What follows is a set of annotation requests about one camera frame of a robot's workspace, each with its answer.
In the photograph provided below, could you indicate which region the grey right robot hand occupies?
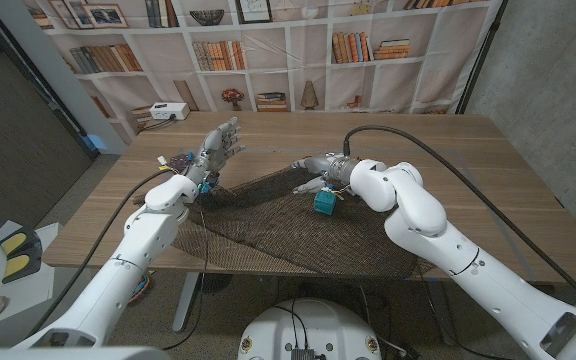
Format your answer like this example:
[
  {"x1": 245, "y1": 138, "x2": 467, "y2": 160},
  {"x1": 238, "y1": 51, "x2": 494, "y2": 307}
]
[{"x1": 291, "y1": 153, "x2": 364, "y2": 197}]

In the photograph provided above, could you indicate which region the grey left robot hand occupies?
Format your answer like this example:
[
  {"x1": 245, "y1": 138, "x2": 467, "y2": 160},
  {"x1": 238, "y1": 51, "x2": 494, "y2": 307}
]
[{"x1": 183, "y1": 116, "x2": 246, "y2": 194}]

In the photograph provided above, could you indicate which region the teal toy block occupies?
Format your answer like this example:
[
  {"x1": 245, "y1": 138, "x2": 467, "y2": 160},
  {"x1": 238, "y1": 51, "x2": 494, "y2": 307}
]
[{"x1": 313, "y1": 189, "x2": 338, "y2": 216}]

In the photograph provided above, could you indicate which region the black mesh netting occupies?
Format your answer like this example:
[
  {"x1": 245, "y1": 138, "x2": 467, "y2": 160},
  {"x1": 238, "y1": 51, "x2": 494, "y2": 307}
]
[{"x1": 132, "y1": 167, "x2": 434, "y2": 279}]

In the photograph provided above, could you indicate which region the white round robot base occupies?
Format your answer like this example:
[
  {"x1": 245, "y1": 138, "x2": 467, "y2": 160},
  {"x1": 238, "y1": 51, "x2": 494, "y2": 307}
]
[{"x1": 237, "y1": 298, "x2": 383, "y2": 360}]

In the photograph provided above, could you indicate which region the dark purple toy fruit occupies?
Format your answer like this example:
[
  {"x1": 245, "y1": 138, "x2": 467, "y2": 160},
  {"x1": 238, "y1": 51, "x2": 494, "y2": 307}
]
[{"x1": 167, "y1": 152, "x2": 195, "y2": 171}]

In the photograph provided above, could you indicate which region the colourful toy on floor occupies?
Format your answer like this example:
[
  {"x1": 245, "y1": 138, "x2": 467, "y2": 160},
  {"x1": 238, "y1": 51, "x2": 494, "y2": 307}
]
[{"x1": 127, "y1": 273, "x2": 152, "y2": 304}]

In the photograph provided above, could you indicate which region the white power strip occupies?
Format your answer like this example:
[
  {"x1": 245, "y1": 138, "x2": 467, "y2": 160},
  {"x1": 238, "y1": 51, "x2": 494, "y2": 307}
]
[{"x1": 148, "y1": 102, "x2": 191, "y2": 122}]

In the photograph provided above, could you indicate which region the printed bookshelf backdrop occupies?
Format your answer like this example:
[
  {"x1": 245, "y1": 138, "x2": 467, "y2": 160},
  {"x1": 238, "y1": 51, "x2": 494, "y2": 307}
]
[{"x1": 20, "y1": 0, "x2": 504, "y2": 146}]

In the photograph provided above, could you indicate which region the white table leg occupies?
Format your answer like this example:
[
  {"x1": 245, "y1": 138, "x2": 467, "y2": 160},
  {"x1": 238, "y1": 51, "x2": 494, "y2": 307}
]
[{"x1": 171, "y1": 272, "x2": 200, "y2": 332}]

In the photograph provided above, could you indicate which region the black backdrop stand pole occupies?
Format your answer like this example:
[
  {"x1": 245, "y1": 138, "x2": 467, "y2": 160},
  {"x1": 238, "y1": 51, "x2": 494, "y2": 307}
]
[{"x1": 455, "y1": 0, "x2": 509, "y2": 115}]

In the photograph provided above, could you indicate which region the black and yellow foot pedal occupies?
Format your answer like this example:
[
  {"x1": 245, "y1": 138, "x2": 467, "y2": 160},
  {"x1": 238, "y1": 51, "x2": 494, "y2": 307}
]
[{"x1": 0, "y1": 227, "x2": 43, "y2": 285}]

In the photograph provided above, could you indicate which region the white robot torso edge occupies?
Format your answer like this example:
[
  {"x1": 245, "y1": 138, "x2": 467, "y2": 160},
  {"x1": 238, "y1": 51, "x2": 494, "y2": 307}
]
[{"x1": 0, "y1": 346, "x2": 170, "y2": 360}]

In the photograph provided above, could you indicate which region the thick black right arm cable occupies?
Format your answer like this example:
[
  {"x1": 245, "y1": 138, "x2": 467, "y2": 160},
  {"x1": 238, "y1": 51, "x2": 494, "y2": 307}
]
[{"x1": 342, "y1": 124, "x2": 576, "y2": 321}]

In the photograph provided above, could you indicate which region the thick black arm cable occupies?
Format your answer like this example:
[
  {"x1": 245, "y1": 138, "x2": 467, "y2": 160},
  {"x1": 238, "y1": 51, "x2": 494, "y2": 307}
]
[
  {"x1": 342, "y1": 124, "x2": 576, "y2": 321},
  {"x1": 27, "y1": 168, "x2": 174, "y2": 339}
]

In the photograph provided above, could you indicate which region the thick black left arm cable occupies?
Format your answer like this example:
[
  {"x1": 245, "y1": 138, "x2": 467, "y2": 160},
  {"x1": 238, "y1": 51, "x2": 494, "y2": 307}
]
[{"x1": 27, "y1": 168, "x2": 174, "y2": 339}]

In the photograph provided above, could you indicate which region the thin black hanging cable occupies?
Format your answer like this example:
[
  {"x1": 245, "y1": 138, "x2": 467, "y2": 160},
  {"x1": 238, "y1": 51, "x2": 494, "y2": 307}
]
[{"x1": 160, "y1": 192, "x2": 210, "y2": 351}]

